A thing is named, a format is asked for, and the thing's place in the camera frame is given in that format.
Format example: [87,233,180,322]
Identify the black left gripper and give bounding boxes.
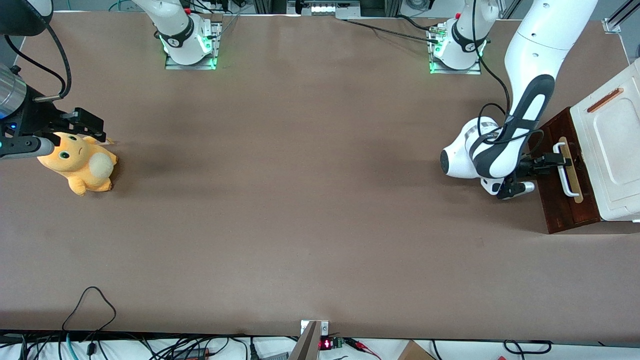
[512,154,573,180]

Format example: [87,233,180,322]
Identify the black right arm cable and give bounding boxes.
[4,34,68,101]
[44,20,72,101]

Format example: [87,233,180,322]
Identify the aluminium camera mount bar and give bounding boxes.
[287,320,330,360]

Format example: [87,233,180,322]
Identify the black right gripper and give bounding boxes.
[0,86,107,144]

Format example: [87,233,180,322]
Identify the dark wooden drawer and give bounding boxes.
[527,107,601,235]

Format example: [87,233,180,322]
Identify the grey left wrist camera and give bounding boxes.
[496,181,536,201]

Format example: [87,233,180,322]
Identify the orange plush toy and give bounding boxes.
[36,131,119,197]

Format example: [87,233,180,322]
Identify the black power adapter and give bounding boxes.
[172,347,211,360]

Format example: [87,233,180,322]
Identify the long thin black table cable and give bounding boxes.
[344,19,442,44]

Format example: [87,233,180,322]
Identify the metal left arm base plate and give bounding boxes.
[428,25,482,76]

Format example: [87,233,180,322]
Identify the white cabinet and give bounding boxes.
[570,59,640,223]

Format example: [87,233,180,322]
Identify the brown cardboard box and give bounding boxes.
[397,340,437,360]

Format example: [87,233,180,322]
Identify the tan wooden cabinet strip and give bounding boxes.
[586,88,625,114]

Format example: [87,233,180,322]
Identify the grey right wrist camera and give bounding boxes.
[0,136,56,161]

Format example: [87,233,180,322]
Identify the short curled black table cable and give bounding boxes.
[395,14,433,32]

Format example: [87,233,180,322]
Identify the red clip leads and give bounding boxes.
[345,337,381,360]

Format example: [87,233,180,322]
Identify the white power strip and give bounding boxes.
[287,0,361,20]

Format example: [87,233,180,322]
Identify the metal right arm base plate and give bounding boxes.
[165,21,222,71]

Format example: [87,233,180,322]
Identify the aluminium frame extrusion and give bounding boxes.
[602,0,640,35]

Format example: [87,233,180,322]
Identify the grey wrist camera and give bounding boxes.
[0,136,56,161]
[496,181,536,201]

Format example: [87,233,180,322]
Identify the flat black cable loop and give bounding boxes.
[503,339,553,355]

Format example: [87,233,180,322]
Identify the tall black cable loop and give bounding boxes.
[61,286,117,360]

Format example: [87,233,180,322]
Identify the white drawer handle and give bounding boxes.
[552,142,576,197]

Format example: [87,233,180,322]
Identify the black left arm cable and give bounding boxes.
[471,0,545,161]

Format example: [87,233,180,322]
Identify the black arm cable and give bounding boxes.
[471,0,545,161]
[44,20,72,101]
[4,34,68,101]

